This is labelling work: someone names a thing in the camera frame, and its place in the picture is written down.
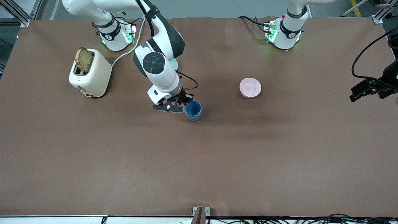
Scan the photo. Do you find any pink bowl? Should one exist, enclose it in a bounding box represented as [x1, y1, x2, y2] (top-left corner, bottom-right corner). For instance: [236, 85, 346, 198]
[239, 77, 262, 99]

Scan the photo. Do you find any brown table cover sheet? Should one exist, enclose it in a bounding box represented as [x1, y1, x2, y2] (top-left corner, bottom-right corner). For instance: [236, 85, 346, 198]
[0, 17, 398, 217]

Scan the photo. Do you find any cream white toaster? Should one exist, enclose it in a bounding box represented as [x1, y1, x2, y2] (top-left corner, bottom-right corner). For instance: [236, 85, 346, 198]
[68, 48, 112, 98]

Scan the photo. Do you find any brown bread slice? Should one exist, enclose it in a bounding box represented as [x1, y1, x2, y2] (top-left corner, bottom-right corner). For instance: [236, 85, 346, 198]
[75, 47, 94, 74]

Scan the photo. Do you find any white toaster power cable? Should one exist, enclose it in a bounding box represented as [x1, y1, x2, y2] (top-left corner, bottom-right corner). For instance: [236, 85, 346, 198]
[111, 14, 148, 68]

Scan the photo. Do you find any aluminium frame profile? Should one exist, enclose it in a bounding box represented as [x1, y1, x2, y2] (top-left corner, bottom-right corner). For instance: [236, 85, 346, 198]
[0, 0, 30, 28]
[372, 0, 398, 25]
[30, 0, 43, 20]

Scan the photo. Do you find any black right base cable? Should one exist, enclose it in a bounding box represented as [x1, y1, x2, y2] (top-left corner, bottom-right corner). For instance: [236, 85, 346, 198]
[92, 11, 143, 31]

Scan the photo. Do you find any black base cable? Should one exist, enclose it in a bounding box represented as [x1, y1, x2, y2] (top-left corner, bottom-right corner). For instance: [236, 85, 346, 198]
[92, 11, 143, 31]
[238, 16, 270, 33]

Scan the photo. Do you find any black left base cable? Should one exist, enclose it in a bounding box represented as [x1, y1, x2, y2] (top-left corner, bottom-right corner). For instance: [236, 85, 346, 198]
[238, 16, 270, 33]

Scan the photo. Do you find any grey metal bracket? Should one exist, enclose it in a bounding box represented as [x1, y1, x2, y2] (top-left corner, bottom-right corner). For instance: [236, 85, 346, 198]
[192, 207, 211, 217]

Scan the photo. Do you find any black cable bundle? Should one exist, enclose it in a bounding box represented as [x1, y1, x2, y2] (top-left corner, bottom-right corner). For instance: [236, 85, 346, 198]
[179, 213, 398, 224]

